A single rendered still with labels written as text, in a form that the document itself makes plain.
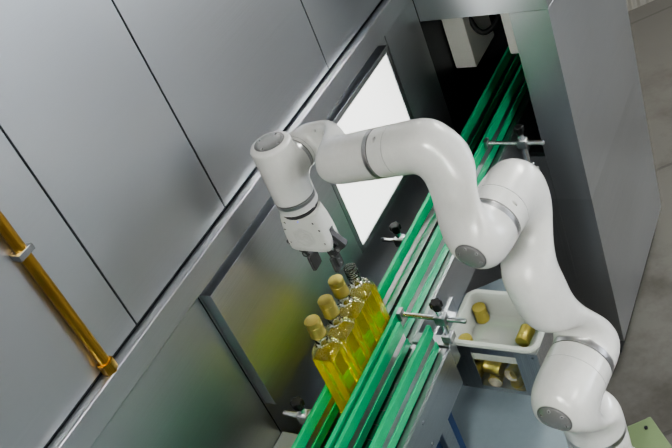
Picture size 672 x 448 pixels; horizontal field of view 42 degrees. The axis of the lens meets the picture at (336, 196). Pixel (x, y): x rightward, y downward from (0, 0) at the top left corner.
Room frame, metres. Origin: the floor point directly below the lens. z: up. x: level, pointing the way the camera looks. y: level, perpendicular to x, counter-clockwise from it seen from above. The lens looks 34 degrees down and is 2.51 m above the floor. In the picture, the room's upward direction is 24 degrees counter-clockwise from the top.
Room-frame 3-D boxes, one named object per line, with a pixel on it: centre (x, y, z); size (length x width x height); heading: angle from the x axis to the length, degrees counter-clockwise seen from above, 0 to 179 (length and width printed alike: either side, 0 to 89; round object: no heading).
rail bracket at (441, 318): (1.44, -0.09, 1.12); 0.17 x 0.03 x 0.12; 50
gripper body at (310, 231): (1.45, 0.07, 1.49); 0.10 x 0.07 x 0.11; 50
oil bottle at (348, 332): (1.40, 0.11, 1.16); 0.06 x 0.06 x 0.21; 50
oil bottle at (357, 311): (1.45, 0.07, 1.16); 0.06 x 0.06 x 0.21; 50
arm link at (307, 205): (1.45, 0.08, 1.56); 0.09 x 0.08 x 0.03; 50
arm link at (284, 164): (1.45, 0.07, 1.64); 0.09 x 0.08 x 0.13; 134
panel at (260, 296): (1.71, 0.02, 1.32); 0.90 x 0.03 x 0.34; 140
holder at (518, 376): (1.48, -0.21, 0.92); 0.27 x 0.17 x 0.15; 50
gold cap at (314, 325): (1.36, 0.15, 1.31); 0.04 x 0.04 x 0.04
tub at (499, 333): (1.46, -0.24, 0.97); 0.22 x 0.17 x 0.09; 50
